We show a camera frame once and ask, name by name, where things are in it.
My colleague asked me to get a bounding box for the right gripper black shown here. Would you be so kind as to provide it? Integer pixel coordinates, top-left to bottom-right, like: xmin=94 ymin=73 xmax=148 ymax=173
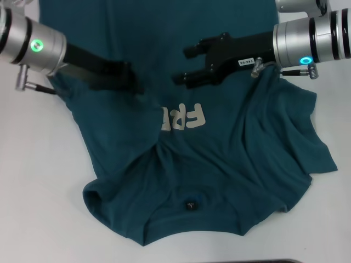
xmin=172 ymin=32 xmax=277 ymax=90

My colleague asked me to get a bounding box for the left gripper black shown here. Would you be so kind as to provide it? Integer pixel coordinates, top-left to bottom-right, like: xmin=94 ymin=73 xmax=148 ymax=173
xmin=61 ymin=42 xmax=146 ymax=96

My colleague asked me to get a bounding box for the teal blue printed t-shirt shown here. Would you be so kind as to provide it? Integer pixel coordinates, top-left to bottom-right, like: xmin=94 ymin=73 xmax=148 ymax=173
xmin=38 ymin=0 xmax=338 ymax=241

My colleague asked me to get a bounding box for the right arm cable with connector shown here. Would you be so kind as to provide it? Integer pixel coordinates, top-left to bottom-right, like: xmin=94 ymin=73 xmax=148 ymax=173
xmin=251 ymin=56 xmax=318 ymax=80

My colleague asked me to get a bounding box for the arm cable with connector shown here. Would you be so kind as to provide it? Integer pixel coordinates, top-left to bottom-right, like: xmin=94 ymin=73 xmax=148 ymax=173
xmin=251 ymin=56 xmax=318 ymax=80
xmin=13 ymin=64 xmax=60 ymax=96

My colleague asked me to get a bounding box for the left arm cable with connector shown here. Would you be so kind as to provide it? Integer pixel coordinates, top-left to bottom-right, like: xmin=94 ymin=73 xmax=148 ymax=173
xmin=13 ymin=64 xmax=60 ymax=96

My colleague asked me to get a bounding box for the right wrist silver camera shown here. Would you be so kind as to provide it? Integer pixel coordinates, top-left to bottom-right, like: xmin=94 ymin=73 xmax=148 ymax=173
xmin=275 ymin=0 xmax=329 ymax=16

